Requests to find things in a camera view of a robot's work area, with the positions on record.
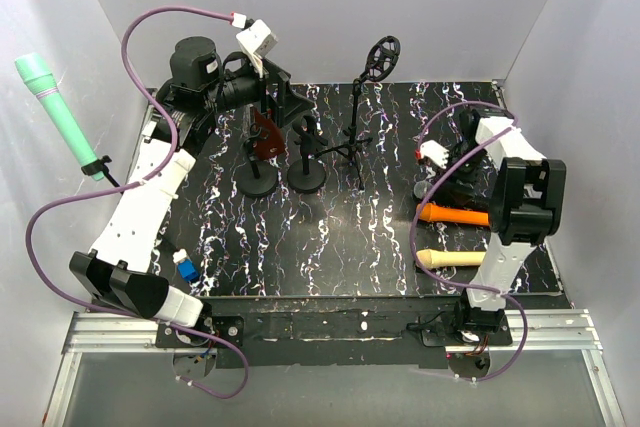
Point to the black tripod microphone stand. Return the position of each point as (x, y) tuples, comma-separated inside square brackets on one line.
[(380, 62)]

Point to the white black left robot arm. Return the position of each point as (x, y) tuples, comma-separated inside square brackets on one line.
[(116, 269)]

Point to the beige microphone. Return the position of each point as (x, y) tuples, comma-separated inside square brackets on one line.
[(434, 259)]

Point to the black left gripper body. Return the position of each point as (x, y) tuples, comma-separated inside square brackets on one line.
[(268, 102)]

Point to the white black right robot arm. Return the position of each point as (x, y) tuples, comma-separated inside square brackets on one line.
[(495, 168)]

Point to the black round-base stand front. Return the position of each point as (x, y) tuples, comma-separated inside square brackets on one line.
[(256, 179)]

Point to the black tripod stand at left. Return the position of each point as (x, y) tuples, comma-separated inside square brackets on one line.
[(111, 174)]

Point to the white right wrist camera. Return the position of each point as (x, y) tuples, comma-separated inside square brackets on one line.
[(434, 152)]

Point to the mint green microphone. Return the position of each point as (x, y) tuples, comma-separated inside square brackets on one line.
[(40, 81)]

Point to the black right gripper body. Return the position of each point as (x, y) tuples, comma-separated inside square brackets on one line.
[(468, 170)]

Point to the black marble pattern mat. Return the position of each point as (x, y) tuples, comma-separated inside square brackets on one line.
[(340, 240)]

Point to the orange microphone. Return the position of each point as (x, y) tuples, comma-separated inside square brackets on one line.
[(433, 213)]

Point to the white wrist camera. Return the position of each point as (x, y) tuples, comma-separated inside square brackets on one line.
[(256, 39), (434, 152)]

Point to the brown wooden metronome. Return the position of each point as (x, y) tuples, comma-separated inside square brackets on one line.
[(270, 141)]

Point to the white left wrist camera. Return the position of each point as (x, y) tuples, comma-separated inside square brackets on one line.
[(256, 39)]

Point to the black round-base stand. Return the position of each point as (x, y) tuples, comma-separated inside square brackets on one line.
[(307, 175), (256, 179)]

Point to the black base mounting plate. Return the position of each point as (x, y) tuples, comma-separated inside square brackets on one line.
[(326, 330)]

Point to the blue white cube toy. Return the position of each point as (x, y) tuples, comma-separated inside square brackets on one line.
[(185, 266)]

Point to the black silver-head microphone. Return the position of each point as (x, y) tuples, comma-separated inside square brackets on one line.
[(422, 189)]

